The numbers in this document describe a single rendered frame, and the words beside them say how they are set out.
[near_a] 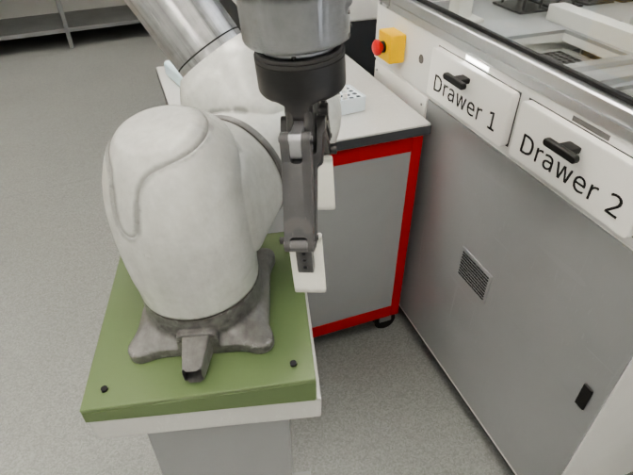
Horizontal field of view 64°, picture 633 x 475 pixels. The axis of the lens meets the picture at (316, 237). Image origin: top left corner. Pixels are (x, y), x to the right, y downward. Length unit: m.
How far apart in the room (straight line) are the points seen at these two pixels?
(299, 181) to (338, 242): 0.97
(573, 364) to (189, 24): 0.89
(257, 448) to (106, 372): 0.26
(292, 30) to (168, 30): 0.34
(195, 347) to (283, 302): 0.14
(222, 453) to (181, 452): 0.06
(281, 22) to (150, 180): 0.21
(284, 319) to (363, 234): 0.74
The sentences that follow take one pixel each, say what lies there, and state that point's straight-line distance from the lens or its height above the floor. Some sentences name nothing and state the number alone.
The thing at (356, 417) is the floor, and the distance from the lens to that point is 1.55.
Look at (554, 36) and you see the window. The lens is 1.02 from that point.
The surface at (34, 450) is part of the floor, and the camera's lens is 1.68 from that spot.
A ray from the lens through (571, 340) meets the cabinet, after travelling 1.10.
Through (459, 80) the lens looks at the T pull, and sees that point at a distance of 1.13.
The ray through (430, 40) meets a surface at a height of 0.93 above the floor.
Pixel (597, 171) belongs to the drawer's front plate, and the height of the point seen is 0.89.
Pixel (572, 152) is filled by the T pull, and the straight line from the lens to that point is 0.91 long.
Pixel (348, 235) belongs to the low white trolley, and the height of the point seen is 0.46.
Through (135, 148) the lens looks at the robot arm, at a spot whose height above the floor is 1.07.
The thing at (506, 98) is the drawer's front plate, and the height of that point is 0.91.
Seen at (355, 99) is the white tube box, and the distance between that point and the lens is 1.30.
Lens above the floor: 1.31
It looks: 38 degrees down
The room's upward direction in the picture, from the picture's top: straight up
